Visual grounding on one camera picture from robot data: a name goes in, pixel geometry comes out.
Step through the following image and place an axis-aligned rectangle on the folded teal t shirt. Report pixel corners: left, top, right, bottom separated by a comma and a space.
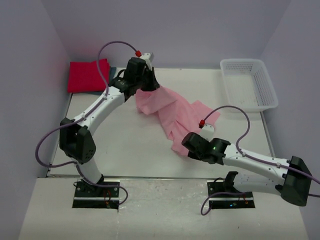
90, 67, 117, 96

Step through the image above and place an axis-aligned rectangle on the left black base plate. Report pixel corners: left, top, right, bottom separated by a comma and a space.
72, 180, 120, 210

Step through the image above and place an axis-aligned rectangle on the pink t shirt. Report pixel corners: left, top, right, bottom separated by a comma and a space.
135, 86, 212, 156

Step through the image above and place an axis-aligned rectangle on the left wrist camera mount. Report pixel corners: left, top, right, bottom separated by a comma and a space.
135, 50, 155, 69

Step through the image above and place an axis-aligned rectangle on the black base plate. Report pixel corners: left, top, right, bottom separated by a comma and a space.
207, 177, 256, 210
72, 180, 120, 210

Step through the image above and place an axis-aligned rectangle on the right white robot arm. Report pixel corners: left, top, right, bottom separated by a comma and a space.
181, 132, 312, 207

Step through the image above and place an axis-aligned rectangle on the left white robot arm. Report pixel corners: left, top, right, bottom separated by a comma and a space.
59, 53, 160, 185

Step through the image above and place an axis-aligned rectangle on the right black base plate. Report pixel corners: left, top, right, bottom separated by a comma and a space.
207, 177, 256, 210

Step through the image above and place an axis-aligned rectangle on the white plastic basket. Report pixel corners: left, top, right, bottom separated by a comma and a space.
220, 58, 279, 113

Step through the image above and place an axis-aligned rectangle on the folded red t shirt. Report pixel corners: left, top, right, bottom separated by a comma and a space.
67, 61, 106, 94

